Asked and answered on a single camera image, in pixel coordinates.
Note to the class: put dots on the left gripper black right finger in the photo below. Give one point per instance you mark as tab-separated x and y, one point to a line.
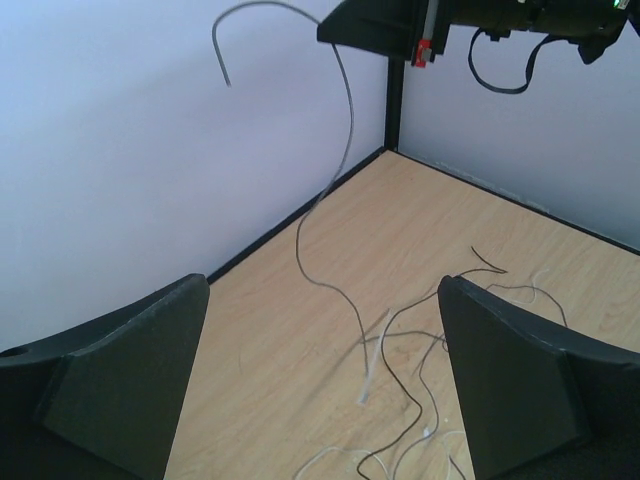
538	400

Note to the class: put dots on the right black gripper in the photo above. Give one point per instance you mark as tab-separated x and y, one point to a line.
419	29

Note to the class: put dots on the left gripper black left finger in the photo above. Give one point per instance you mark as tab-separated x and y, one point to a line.
102	400

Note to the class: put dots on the white zip tie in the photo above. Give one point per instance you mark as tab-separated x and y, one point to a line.
373	361

